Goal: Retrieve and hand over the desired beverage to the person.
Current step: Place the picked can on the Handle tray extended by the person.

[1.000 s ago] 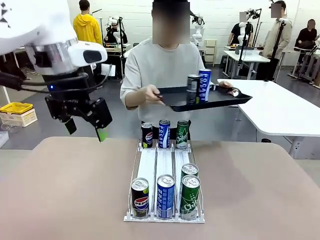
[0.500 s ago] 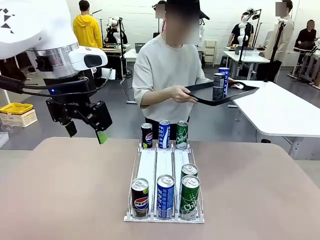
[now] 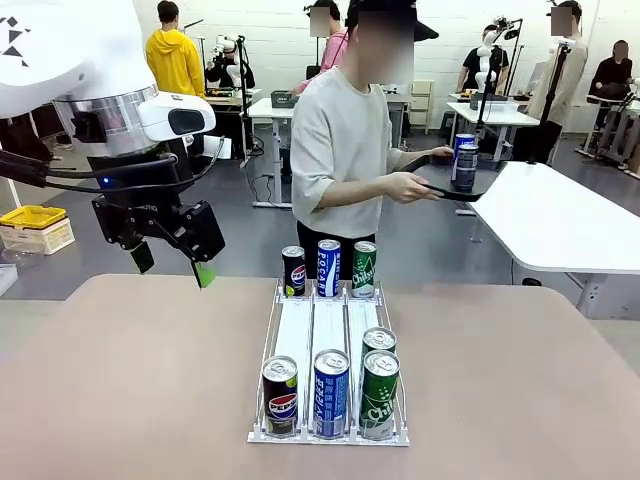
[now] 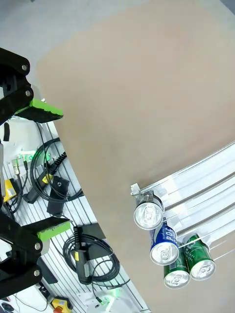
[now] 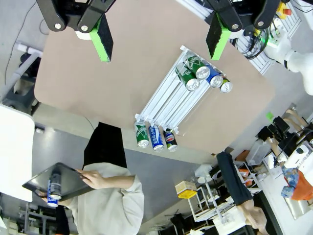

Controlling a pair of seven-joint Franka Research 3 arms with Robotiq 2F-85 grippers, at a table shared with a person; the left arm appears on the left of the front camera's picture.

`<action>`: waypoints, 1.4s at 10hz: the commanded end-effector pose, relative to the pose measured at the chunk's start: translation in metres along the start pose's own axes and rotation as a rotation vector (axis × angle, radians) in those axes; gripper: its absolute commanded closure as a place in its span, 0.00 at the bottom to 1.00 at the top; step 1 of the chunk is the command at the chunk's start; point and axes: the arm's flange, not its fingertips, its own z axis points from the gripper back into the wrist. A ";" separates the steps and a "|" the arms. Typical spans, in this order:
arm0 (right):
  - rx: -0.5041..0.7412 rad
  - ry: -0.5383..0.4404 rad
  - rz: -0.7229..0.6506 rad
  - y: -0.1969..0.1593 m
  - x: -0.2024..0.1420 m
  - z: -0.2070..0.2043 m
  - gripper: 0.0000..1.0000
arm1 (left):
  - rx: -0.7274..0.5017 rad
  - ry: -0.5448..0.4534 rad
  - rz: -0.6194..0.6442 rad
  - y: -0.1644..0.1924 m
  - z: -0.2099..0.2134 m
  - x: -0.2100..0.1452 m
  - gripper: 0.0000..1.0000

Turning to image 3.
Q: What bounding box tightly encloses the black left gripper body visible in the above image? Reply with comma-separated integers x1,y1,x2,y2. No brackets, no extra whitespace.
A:
88,149,226,262

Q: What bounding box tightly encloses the black Pepsi can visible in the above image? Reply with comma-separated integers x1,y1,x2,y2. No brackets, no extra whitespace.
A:
281,245,307,298
453,143,480,192
261,355,300,440

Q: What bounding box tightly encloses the blue Pocari Sweat can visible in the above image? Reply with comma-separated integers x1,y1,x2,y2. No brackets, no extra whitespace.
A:
317,239,343,298
313,349,351,440
451,133,476,184

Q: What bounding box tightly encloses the black serving tray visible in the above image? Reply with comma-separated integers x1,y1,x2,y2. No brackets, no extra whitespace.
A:
402,153,509,204

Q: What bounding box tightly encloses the person's right forearm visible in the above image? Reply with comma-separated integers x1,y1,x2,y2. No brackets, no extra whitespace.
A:
317,172,391,210

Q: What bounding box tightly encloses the person's left forearm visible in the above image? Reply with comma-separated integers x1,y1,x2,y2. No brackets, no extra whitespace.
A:
389,148,435,172

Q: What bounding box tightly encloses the person in yellow hoodie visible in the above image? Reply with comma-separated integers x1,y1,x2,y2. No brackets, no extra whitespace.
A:
145,0,207,99

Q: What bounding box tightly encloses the person in black jacket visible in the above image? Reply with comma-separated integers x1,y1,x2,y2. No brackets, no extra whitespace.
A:
204,34,256,91

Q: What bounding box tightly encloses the person in grey sweater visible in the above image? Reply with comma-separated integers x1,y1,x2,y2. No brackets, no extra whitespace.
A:
289,0,441,254

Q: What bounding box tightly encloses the person in pink top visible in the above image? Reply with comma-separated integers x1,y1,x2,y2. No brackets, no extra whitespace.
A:
291,0,351,96

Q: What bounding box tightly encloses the person in black T-shirt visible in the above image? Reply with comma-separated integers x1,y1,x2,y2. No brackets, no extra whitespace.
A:
462,44,512,94

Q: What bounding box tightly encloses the person in beige coat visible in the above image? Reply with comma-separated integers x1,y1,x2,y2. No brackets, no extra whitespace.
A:
527,0,589,164

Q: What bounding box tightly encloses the person in black top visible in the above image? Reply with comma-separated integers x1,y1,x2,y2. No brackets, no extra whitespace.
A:
592,40,636,101

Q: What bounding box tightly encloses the person's right hand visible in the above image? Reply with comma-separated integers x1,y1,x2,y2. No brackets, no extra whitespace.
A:
384,172,441,205

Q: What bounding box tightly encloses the white plastic crate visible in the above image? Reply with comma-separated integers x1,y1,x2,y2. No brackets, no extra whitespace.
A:
0,215,77,255

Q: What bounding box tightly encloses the yellow plastic crate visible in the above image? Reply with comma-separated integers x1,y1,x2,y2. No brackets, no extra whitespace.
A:
0,203,69,230

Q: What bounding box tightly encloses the clear plastic bowl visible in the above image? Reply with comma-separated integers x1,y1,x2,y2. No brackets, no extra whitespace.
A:
0,242,44,266

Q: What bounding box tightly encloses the white foam box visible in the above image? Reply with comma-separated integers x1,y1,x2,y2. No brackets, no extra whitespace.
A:
0,263,19,296

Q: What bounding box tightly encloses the black bag with stand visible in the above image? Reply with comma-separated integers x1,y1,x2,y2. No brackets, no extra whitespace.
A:
0,115,54,162

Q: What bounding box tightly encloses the white standing desk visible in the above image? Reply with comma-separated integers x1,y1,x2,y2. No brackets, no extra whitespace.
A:
247,96,301,209

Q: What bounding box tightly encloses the green Chilsung cider can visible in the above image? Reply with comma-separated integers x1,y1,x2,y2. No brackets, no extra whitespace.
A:
361,349,402,441
352,240,379,299
361,326,398,355

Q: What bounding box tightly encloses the white drawer cabinet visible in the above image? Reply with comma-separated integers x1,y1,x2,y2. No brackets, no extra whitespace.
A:
409,79,435,135

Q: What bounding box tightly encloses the black cap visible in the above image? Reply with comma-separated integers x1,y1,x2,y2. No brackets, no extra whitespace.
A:
346,0,440,41

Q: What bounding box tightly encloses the white background table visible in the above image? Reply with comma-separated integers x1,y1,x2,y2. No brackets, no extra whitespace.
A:
446,99,542,160

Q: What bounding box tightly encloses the large white table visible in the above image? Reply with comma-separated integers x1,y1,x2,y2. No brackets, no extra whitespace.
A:
467,160,640,275

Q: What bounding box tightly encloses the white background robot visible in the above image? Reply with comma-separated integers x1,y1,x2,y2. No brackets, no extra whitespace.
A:
474,24,509,94

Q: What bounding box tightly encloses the black tripod pole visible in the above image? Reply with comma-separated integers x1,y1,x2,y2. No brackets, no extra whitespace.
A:
528,39,574,165

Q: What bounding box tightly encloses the white table leg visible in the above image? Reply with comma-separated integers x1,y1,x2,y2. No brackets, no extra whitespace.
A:
567,272,640,321

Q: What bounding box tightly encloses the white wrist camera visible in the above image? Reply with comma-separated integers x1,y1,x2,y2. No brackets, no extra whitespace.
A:
137,92,217,142

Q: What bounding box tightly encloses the white wire can rack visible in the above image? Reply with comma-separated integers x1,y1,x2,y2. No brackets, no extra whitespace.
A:
247,278,411,447

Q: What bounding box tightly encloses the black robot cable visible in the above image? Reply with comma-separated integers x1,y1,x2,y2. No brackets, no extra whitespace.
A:
0,148,224,195

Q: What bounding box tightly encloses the black camera stand pole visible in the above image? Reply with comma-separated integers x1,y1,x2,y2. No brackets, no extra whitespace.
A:
237,34,251,161

